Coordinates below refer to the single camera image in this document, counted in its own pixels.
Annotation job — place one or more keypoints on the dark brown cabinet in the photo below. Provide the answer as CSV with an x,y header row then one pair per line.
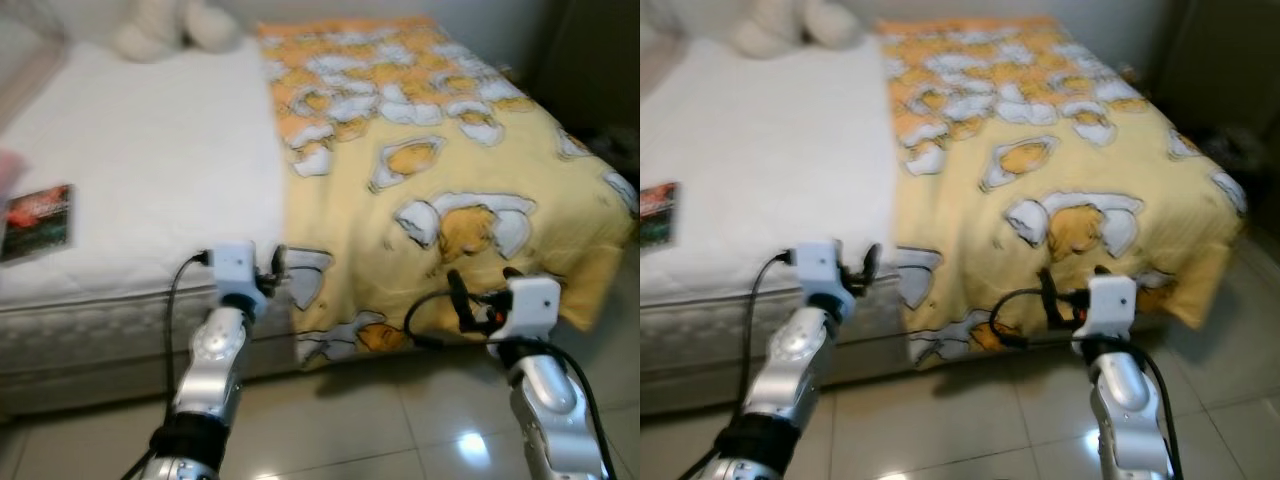
x,y
590,70
1220,60

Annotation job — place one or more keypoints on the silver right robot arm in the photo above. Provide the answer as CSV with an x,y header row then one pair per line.
x,y
1120,400
545,400

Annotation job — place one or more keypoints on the dark green red book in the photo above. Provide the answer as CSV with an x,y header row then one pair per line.
x,y
658,215
40,225

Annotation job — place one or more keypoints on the yellow orange cartoon blanket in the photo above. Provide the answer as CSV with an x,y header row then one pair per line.
x,y
450,150
1060,150

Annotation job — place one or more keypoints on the white quilted mattress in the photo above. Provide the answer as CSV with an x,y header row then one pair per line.
x,y
150,150
770,150

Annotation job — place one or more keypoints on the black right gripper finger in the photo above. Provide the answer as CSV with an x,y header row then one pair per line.
x,y
459,292
1049,290
511,274
1102,271

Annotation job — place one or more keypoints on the beige bed end board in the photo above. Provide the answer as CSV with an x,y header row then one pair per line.
x,y
20,85

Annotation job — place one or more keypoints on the cream plush toy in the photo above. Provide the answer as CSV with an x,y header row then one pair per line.
x,y
780,30
160,35

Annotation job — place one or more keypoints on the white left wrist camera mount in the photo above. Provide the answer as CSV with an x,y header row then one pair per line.
x,y
815,262
235,263

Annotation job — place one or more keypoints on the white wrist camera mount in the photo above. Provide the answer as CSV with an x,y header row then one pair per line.
x,y
815,262
235,263
530,305
1108,303

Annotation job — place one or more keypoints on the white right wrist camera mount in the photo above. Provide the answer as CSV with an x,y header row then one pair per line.
x,y
1108,303
530,305

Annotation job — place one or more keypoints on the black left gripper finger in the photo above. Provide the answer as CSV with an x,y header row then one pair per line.
x,y
870,260
281,262

